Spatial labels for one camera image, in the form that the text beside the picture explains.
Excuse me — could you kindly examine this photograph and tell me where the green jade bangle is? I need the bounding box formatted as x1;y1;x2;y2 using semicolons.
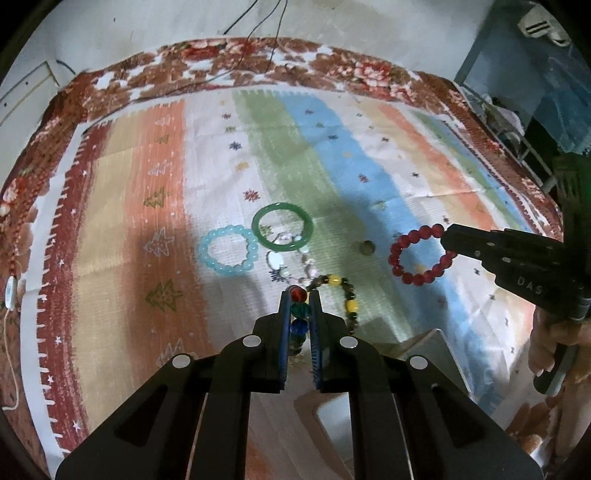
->
250;202;315;253

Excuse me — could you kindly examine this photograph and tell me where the glass side table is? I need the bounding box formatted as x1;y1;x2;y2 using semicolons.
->
455;1;590;191

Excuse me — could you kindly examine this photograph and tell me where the light blue bead bracelet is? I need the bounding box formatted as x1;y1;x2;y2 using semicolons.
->
197;224;260;278

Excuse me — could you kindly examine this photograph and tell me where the red bead bracelet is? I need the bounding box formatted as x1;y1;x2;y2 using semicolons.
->
386;222;459;287

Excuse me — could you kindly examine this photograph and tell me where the white cable with plug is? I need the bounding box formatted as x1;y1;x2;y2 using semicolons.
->
1;275;22;411

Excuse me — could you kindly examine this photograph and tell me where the small brown bead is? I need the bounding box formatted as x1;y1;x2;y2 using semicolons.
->
359;240;376;256

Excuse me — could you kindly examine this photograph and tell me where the beige jewelry box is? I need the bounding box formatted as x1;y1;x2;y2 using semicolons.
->
294;329;467;479

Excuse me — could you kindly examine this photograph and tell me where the striped colourful cloth mat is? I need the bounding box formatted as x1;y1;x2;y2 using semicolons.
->
21;88;556;469

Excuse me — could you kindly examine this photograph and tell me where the person's right hand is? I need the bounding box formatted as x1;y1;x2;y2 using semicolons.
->
528;307;591;384

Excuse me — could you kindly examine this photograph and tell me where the multicolour bead bracelet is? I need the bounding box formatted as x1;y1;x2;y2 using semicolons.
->
284;274;362;358

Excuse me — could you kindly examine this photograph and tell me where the white pearl necklace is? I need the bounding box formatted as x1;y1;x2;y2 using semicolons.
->
264;232;320;285

